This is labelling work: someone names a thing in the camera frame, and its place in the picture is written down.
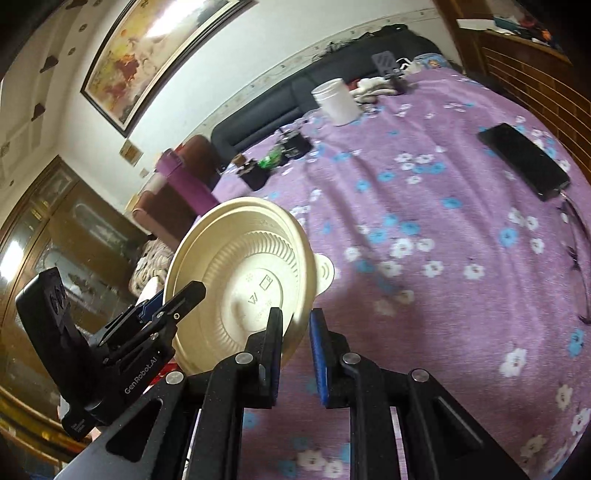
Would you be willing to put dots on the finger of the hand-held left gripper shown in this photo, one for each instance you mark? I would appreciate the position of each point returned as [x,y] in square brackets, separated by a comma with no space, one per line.
[150,302]
[184,300]

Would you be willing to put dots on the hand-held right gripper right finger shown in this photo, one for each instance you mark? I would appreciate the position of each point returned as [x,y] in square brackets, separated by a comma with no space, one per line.
[318,355]

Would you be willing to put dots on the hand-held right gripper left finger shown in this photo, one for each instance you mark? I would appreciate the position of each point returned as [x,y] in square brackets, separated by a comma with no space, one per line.
[270,341]

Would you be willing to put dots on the large cream bowl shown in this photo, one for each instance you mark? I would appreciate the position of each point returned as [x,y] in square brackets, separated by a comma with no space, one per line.
[240,258]

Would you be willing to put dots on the patterned blanket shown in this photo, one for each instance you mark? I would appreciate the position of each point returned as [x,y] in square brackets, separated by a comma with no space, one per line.
[152,263]

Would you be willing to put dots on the brown chair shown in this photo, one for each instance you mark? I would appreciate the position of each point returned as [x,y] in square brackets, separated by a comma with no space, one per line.
[161,207]

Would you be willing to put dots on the wooden glass cabinet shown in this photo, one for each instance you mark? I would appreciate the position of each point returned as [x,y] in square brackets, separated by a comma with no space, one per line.
[55,240]

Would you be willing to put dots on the purple bottle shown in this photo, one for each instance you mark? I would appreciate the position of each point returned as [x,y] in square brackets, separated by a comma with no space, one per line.
[184,180]

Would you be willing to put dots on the small black box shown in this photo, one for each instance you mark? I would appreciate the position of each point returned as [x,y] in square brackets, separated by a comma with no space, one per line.
[251,173]

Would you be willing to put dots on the green packet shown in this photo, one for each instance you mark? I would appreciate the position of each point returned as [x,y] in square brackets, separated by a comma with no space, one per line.
[268,159]

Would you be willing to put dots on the black sofa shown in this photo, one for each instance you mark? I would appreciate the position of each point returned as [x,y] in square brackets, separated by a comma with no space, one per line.
[277,106]

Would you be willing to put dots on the framed horse painting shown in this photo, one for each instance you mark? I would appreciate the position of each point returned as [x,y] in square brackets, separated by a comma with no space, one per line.
[138,60]

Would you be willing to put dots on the white plastic jar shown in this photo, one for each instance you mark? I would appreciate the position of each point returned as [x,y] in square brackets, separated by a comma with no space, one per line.
[337,101]

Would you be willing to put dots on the white socks pile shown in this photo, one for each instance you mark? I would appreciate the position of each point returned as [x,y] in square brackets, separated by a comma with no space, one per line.
[369,87]

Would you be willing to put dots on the clear eyeglasses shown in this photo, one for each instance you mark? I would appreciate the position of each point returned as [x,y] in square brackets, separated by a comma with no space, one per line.
[575,258]

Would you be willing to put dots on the black smartphone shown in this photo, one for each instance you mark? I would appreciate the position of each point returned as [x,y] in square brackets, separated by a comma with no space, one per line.
[526,157]

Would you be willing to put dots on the grey phone stand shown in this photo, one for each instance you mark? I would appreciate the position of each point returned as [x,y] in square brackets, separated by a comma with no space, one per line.
[388,67]

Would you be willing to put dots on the wooden brick-pattern counter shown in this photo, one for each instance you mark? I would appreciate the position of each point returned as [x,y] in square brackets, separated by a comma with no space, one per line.
[531,60]

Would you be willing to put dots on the white flat box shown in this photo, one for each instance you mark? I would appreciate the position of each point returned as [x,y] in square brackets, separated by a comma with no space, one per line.
[475,23]

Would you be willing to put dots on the small yellow wall picture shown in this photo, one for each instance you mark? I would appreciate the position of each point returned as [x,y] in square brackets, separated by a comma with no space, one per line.
[130,151]

